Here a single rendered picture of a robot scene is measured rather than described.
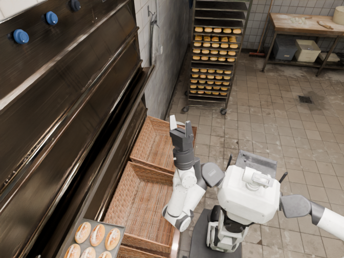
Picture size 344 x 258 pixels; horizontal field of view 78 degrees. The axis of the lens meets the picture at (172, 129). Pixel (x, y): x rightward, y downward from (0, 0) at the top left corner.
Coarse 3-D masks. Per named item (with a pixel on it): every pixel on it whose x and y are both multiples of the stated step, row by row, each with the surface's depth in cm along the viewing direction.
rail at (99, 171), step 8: (152, 64) 176; (144, 80) 159; (136, 96) 145; (128, 112) 133; (120, 128) 123; (112, 144) 115; (104, 160) 107; (96, 176) 101; (88, 192) 95; (80, 208) 90; (72, 224) 85; (64, 232) 83; (64, 240) 81; (56, 248) 79; (56, 256) 77
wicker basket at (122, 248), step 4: (120, 248) 141; (124, 248) 137; (128, 248) 137; (132, 248) 137; (120, 252) 148; (124, 252) 146; (128, 252) 143; (132, 252) 142; (136, 252) 140; (140, 252) 138; (144, 252) 138; (116, 256) 152; (120, 256) 152; (124, 256) 152; (128, 256) 152; (132, 256) 150; (136, 256) 149; (140, 256) 146; (144, 256) 145; (148, 256) 142; (152, 256) 140; (156, 256) 138; (160, 256) 138
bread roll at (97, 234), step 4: (100, 224) 107; (96, 228) 104; (100, 228) 104; (104, 228) 107; (92, 232) 103; (96, 232) 102; (100, 232) 103; (104, 232) 105; (92, 236) 101; (96, 236) 101; (100, 236) 102; (92, 240) 101; (96, 240) 101; (100, 240) 102; (92, 244) 101; (96, 244) 101
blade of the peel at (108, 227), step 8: (80, 224) 110; (96, 224) 110; (104, 224) 110; (112, 224) 108; (120, 232) 107; (72, 240) 105; (88, 240) 105; (104, 240) 105; (120, 240) 103; (80, 248) 102; (96, 248) 102; (104, 248) 102; (80, 256) 100; (96, 256) 100; (112, 256) 100
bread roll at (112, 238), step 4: (116, 228) 106; (112, 232) 102; (116, 232) 103; (108, 236) 101; (112, 236) 101; (116, 236) 102; (108, 240) 100; (112, 240) 100; (116, 240) 101; (108, 244) 99; (112, 244) 100; (116, 244) 101; (108, 248) 99; (112, 248) 100
